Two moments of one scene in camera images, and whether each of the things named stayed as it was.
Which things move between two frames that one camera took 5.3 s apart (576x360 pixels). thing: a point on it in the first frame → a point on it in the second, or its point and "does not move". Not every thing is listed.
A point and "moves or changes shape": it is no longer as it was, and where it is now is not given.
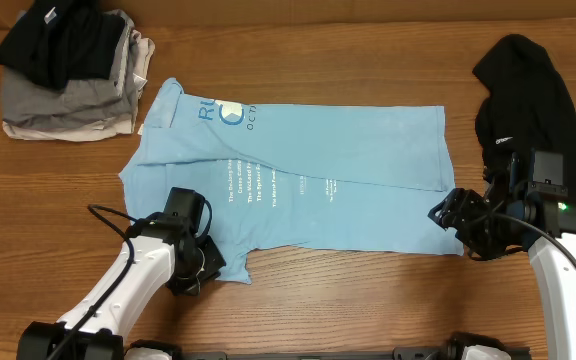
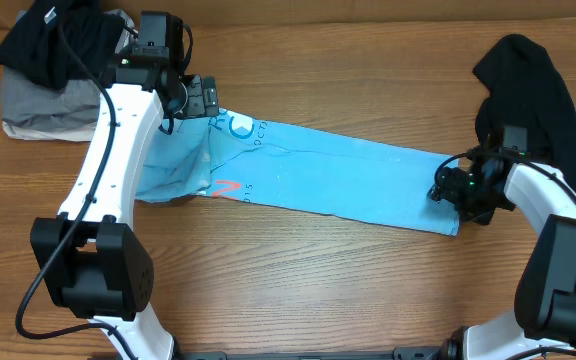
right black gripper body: x=470 y=219 → x=473 y=196
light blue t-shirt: x=326 y=177 moves or changes shape
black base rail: x=398 y=354 does not move
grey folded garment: x=31 y=99 does not move
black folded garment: x=64 y=41 does not move
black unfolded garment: x=528 y=108 does not move
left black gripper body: x=205 y=263 → x=194 y=101
